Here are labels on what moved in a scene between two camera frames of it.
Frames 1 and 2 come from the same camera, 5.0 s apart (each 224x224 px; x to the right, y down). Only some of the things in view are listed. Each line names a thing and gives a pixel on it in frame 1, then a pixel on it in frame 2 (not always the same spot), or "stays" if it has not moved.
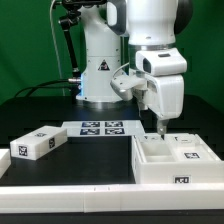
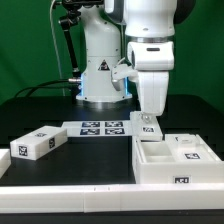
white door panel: x=189 y=147 stays
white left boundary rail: x=5 y=161 stays
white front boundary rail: x=114 y=198 stays
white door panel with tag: x=169 y=139 to x=145 y=131
